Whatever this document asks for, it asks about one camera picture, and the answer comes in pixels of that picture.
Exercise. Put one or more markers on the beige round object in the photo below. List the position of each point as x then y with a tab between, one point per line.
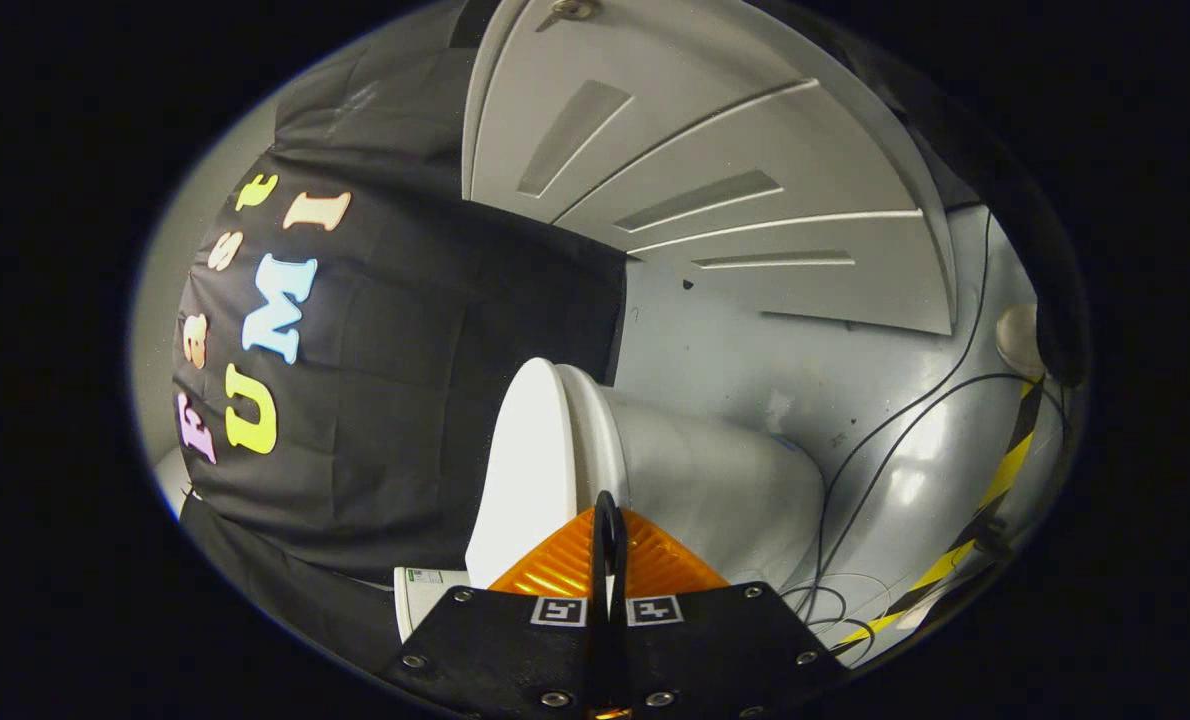
1017	340

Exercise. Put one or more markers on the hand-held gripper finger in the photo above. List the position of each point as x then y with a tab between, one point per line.
619	560
599	560

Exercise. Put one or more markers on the yellow black hazard tape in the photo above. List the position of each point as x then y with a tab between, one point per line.
1005	480

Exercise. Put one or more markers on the black backdrop cloth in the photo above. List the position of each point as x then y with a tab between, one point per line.
405	380

